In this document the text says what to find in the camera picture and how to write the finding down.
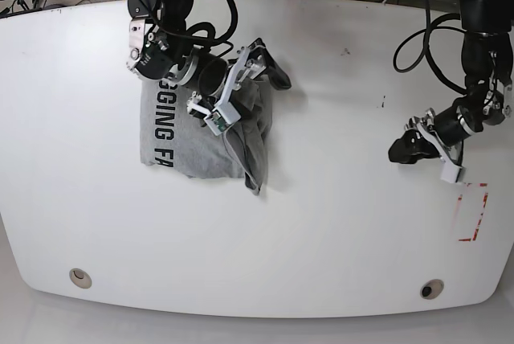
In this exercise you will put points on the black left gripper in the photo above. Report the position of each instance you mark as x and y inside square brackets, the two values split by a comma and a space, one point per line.
[451, 126]

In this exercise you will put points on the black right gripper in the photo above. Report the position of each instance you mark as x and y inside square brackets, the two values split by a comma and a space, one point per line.
[213, 72]

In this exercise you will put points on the grey T-shirt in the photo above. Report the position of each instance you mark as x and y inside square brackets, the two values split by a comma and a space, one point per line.
[172, 138]

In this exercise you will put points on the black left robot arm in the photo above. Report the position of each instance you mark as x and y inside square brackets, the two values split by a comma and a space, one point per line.
[487, 61]

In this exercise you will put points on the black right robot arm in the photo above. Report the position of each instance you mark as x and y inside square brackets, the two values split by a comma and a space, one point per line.
[164, 46]

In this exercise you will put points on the red tape rectangle marking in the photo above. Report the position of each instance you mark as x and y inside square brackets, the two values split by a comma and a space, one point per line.
[472, 203]

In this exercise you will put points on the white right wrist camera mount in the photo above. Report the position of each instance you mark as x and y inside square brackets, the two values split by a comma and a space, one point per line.
[220, 112]

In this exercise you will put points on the right table cable grommet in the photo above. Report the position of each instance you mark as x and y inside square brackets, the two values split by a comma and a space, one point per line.
[432, 289]

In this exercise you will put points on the table cable grommet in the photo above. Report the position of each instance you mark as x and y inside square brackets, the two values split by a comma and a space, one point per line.
[80, 278]
[432, 289]

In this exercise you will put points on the left table cable grommet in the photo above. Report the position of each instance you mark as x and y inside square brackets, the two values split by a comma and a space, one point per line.
[80, 278]

